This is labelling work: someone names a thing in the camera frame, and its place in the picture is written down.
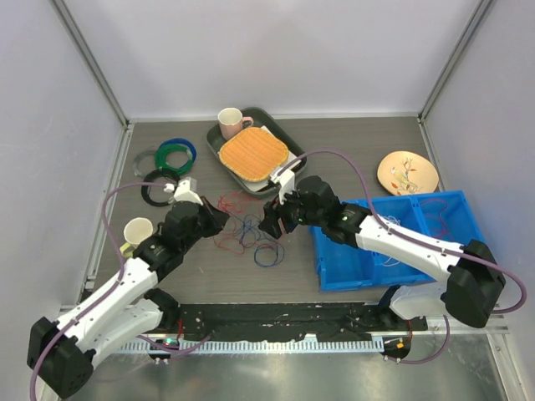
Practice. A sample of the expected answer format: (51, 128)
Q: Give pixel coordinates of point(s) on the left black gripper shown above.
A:
(216, 219)

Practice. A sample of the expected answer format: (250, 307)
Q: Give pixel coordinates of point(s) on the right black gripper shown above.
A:
(271, 224)

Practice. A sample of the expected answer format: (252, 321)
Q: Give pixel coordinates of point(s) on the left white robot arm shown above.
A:
(64, 353)

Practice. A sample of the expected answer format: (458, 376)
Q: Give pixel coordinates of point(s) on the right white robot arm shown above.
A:
(464, 284)

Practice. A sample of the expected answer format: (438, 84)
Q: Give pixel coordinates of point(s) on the orange woven mat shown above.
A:
(253, 154)

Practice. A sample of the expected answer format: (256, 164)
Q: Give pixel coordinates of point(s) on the yellow-green paper cup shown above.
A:
(135, 231)

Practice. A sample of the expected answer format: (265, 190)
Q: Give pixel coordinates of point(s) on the pink ceramic mug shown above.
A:
(231, 122)

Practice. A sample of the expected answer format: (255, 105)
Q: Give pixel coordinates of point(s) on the dark grey tray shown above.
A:
(264, 120)

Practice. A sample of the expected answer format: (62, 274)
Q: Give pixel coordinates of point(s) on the beige painted plate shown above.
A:
(407, 173)

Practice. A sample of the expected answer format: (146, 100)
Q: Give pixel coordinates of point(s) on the blue plastic bin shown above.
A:
(443, 215)

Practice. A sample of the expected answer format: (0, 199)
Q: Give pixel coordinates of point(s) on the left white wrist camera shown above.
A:
(184, 190)

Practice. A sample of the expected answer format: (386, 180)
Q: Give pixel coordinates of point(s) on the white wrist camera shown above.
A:
(184, 190)
(285, 180)

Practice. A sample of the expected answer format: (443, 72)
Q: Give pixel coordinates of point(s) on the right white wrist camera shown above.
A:
(285, 180)

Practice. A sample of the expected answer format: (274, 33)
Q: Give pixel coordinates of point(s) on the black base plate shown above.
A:
(284, 322)

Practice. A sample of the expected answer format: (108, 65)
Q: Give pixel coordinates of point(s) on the grey slotted cable duct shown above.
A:
(308, 345)

